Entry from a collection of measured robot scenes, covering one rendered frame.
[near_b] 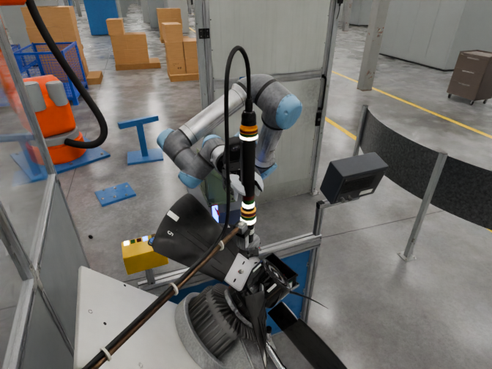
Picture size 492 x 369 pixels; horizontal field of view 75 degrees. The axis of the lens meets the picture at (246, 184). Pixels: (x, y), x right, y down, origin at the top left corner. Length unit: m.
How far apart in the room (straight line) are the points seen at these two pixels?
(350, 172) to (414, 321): 1.41
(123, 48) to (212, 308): 9.28
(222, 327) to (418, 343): 1.78
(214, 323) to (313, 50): 2.46
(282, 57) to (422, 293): 2.13
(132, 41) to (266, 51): 7.40
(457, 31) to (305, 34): 7.79
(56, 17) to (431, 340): 8.32
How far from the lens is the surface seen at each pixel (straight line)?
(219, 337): 0.94
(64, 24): 8.55
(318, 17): 2.95
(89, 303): 0.81
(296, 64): 2.91
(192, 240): 0.86
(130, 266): 1.33
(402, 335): 2.51
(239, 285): 0.92
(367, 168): 1.55
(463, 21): 10.49
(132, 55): 9.93
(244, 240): 0.91
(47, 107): 4.47
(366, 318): 2.51
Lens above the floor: 1.93
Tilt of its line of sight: 32 degrees down
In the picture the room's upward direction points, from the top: straight up
